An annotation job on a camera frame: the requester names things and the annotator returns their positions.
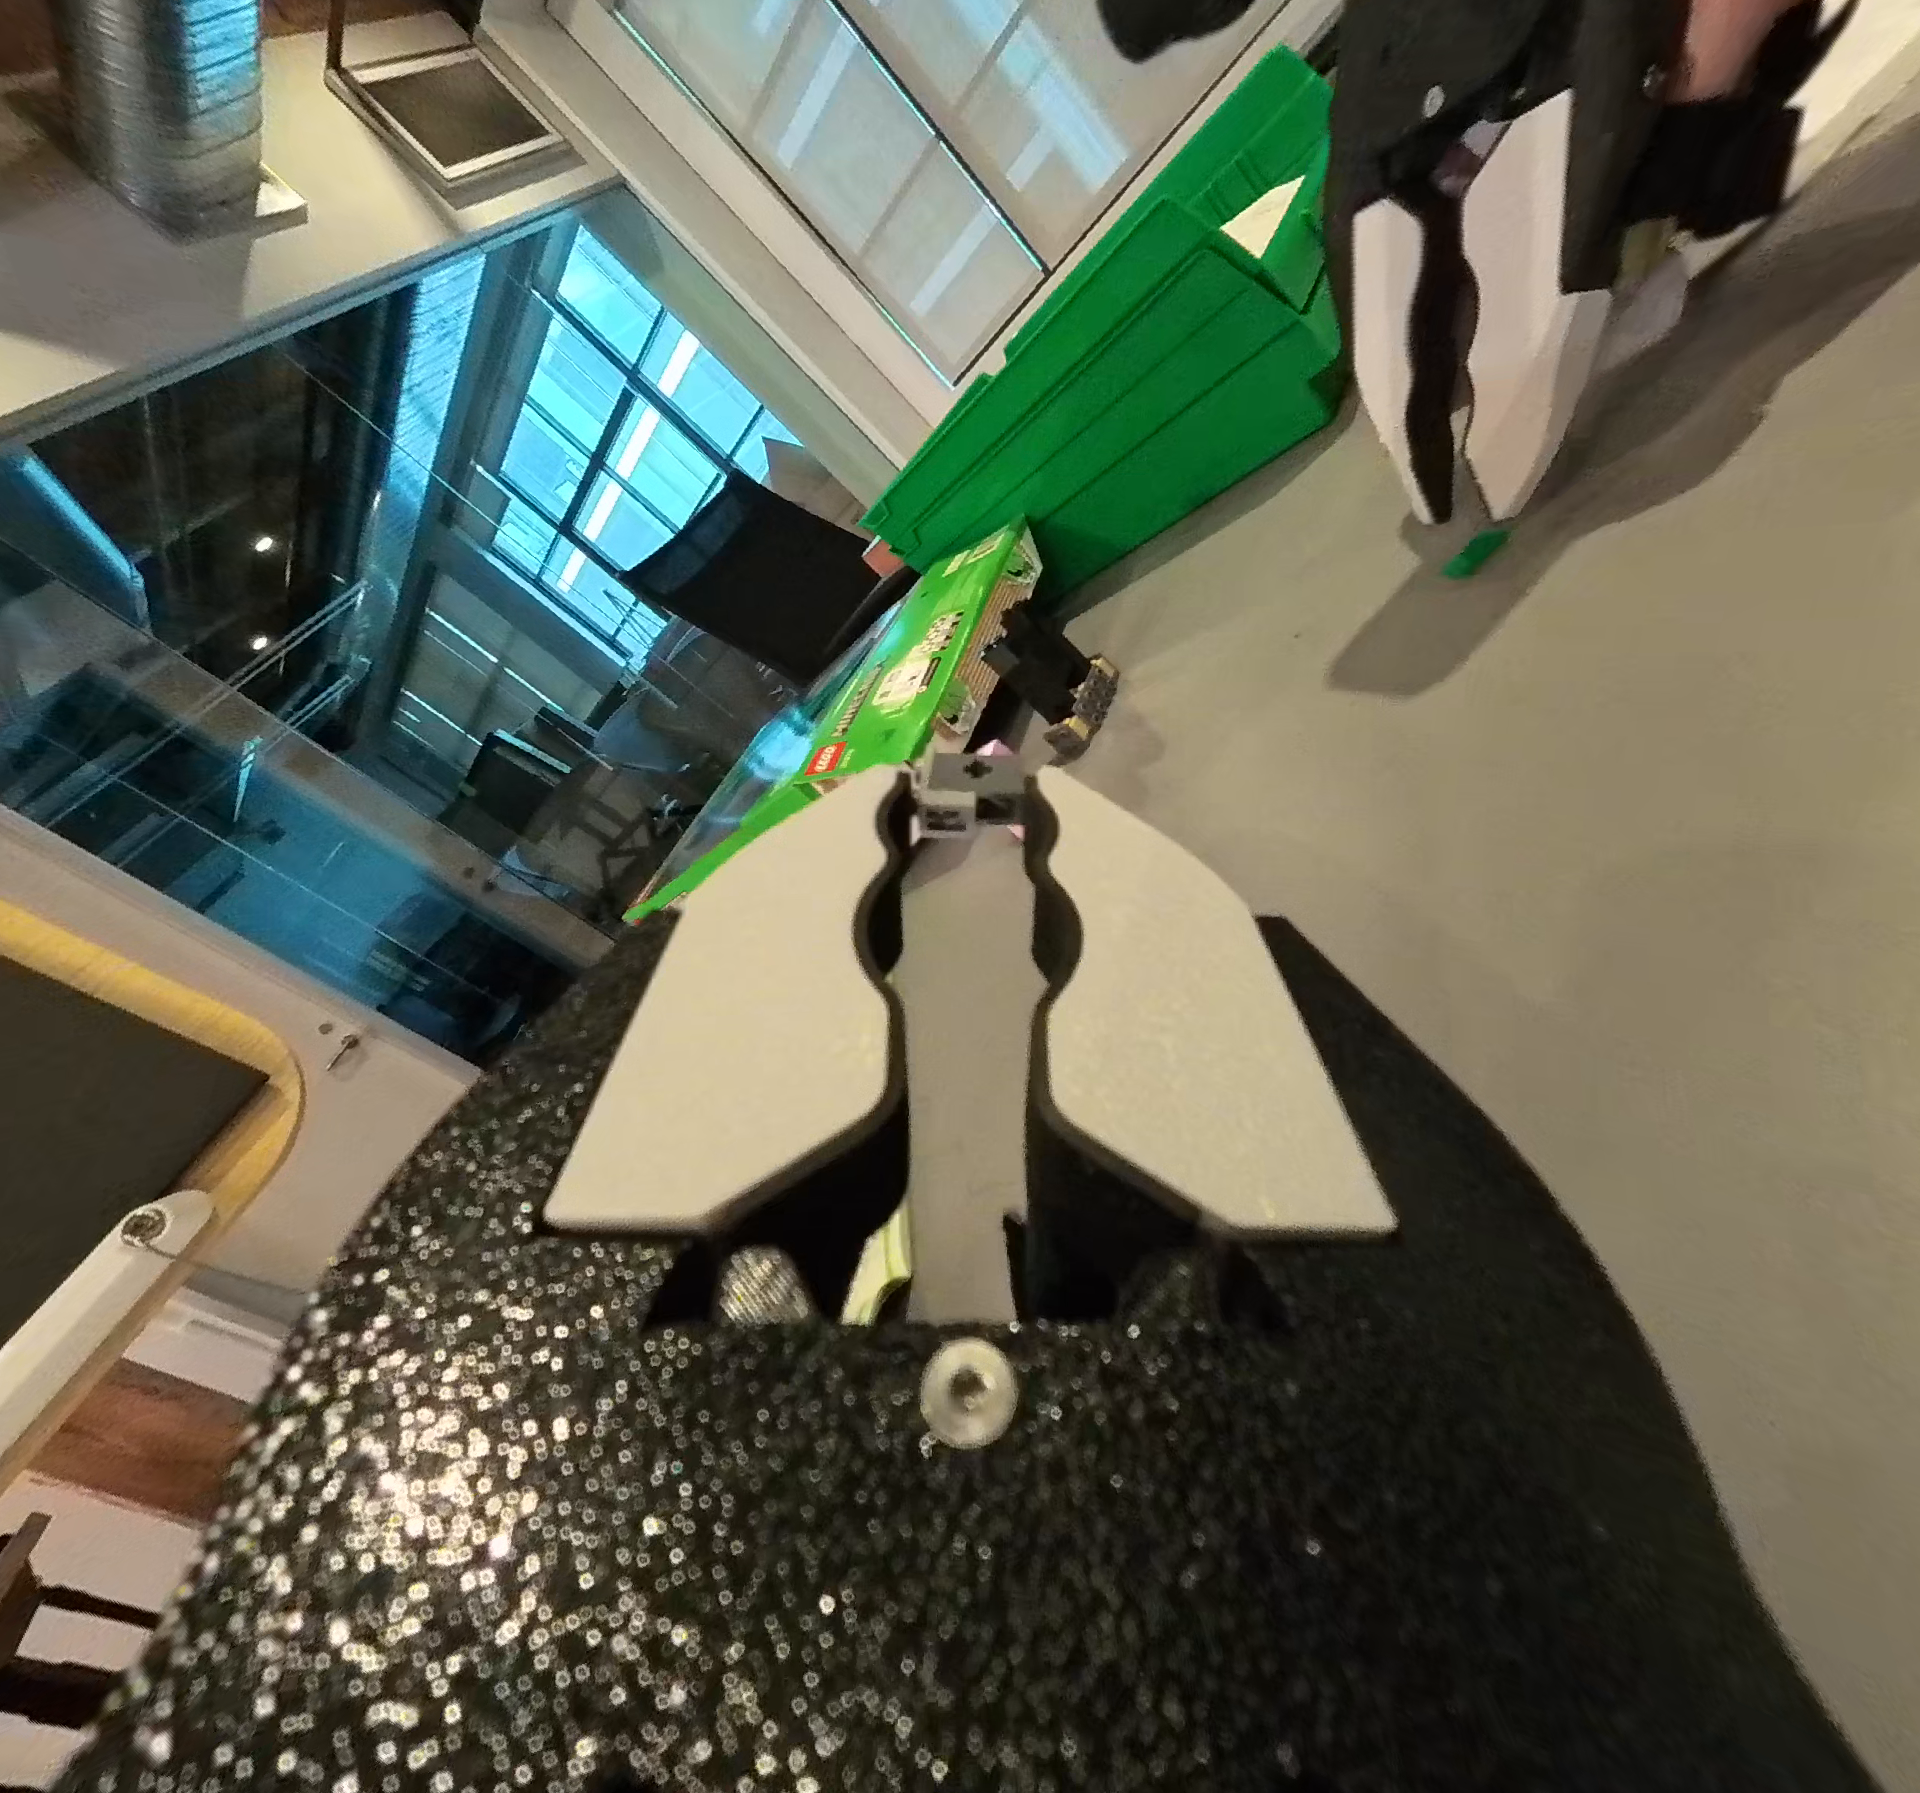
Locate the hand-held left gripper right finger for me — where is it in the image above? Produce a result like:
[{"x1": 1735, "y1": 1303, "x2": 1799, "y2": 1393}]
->
[{"x1": 1025, "y1": 764, "x2": 1401, "y2": 1253}]

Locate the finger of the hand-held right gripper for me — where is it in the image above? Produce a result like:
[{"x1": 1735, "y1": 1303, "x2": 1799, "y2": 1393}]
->
[
  {"x1": 1458, "y1": 86, "x2": 1614, "y2": 516},
  {"x1": 1351, "y1": 155, "x2": 1490, "y2": 528}
]

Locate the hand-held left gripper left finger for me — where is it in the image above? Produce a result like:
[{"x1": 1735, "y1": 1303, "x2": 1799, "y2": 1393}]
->
[{"x1": 540, "y1": 768, "x2": 921, "y2": 1246}]

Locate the grey brick with cross hole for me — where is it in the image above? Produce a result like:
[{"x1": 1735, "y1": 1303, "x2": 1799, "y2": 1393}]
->
[{"x1": 904, "y1": 749, "x2": 1037, "y2": 856}]

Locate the green plastic bin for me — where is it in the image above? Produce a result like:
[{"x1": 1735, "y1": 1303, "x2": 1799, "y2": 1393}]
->
[
  {"x1": 1001, "y1": 42, "x2": 1341, "y2": 369},
  {"x1": 863, "y1": 194, "x2": 1347, "y2": 597}
]

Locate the green toy set box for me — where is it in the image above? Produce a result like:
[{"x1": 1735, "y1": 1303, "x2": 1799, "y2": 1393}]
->
[{"x1": 622, "y1": 516, "x2": 1048, "y2": 924}]

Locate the building instruction booklet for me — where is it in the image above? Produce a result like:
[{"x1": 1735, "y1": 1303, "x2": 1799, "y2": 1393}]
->
[{"x1": 843, "y1": 1200, "x2": 921, "y2": 1327}]

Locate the pink toy pig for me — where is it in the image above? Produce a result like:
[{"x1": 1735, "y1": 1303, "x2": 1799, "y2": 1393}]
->
[{"x1": 973, "y1": 730, "x2": 1042, "y2": 848}]

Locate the black and tan brick build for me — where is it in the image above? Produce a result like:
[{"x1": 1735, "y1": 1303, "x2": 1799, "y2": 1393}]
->
[{"x1": 984, "y1": 615, "x2": 1124, "y2": 756}]

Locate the black chair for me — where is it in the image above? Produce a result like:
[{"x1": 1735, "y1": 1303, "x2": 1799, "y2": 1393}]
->
[{"x1": 616, "y1": 474, "x2": 887, "y2": 686}]

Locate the large paned window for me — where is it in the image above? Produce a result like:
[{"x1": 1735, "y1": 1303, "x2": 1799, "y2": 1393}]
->
[{"x1": 546, "y1": 0, "x2": 1143, "y2": 393}]

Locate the black table with wooden edge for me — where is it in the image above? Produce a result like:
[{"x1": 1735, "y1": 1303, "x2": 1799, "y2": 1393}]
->
[{"x1": 0, "y1": 900, "x2": 310, "y2": 1353}]

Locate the glass partition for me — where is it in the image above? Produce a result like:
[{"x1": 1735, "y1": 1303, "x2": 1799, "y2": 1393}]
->
[{"x1": 0, "y1": 209, "x2": 841, "y2": 985}]

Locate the white framed vent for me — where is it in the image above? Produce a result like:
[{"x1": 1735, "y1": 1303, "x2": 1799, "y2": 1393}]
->
[{"x1": 322, "y1": 23, "x2": 584, "y2": 185}]

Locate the silver air duct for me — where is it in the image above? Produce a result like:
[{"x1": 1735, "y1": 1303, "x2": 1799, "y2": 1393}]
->
[{"x1": 30, "y1": 0, "x2": 273, "y2": 240}]

